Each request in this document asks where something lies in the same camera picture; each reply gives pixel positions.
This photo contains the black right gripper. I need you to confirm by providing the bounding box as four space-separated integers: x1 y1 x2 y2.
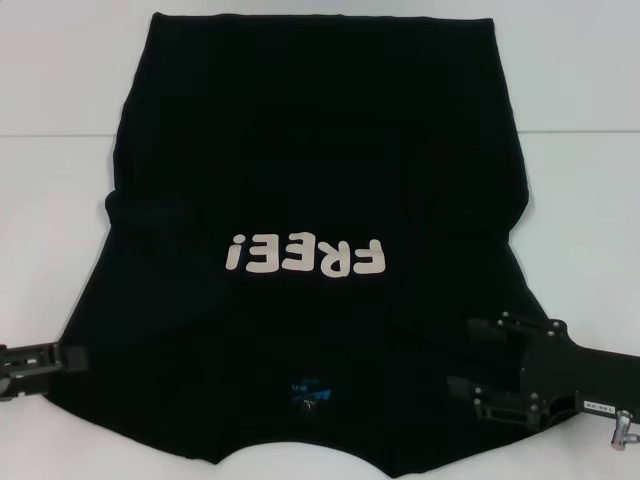
446 309 640 432

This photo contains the black t-shirt with FREE print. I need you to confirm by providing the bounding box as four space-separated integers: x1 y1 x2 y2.
47 12 584 455

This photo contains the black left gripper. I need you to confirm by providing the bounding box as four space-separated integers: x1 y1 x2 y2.
0 341 91 401

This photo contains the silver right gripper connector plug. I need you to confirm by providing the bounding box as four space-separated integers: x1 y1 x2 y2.
608 408 640 445

